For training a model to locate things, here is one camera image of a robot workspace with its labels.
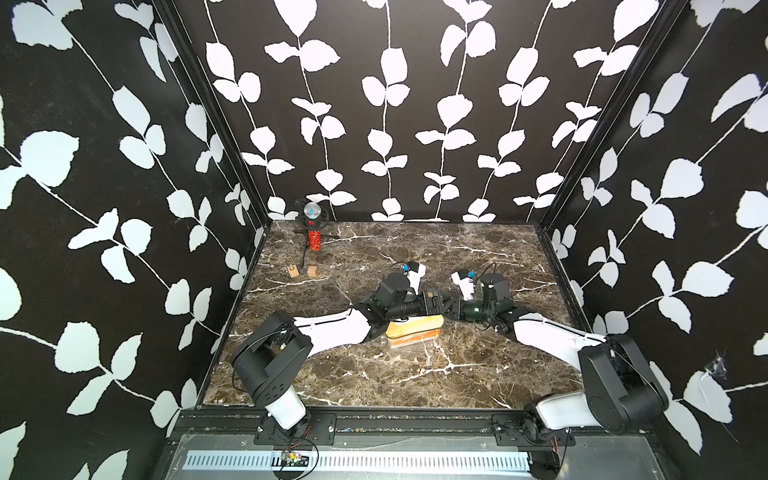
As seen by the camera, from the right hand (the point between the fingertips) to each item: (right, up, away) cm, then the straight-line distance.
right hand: (434, 307), depth 85 cm
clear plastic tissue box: (-6, -5, -5) cm, 10 cm away
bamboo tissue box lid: (-6, -5, -2) cm, 8 cm away
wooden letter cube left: (-48, +9, +18) cm, 52 cm away
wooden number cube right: (-41, +9, +18) cm, 46 cm away
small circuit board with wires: (-37, -33, -15) cm, 52 cm away
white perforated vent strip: (-19, -34, -15) cm, 42 cm away
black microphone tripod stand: (-41, +26, +8) cm, 49 cm away
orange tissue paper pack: (-6, -7, -6) cm, 11 cm away
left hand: (+3, +4, -6) cm, 8 cm away
